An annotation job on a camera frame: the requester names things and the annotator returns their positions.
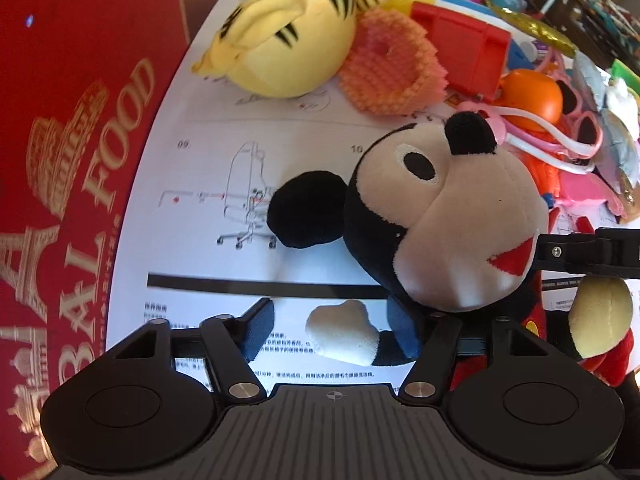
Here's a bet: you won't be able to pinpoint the white instruction paper sheet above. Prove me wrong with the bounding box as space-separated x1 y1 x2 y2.
104 0 640 396

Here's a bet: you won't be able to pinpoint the Mickey Mouse plush toy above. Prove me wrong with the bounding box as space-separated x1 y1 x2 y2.
267 112 634 387

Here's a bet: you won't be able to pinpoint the yellow tiger plush toy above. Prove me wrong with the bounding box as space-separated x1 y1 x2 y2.
192 0 388 99

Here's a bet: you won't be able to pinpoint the red cardboard food box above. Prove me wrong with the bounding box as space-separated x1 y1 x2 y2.
1 0 188 479

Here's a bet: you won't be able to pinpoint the orange spiky rubber mat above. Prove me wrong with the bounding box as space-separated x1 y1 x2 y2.
338 8 448 116

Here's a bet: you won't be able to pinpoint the orange plastic ball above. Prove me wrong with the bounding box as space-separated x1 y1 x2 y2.
494 68 563 126

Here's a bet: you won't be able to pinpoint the red plastic block toy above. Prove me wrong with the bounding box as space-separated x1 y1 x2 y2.
410 2 511 102

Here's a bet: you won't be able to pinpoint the pink heart sunglasses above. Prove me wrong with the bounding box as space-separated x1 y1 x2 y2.
457 49 603 174

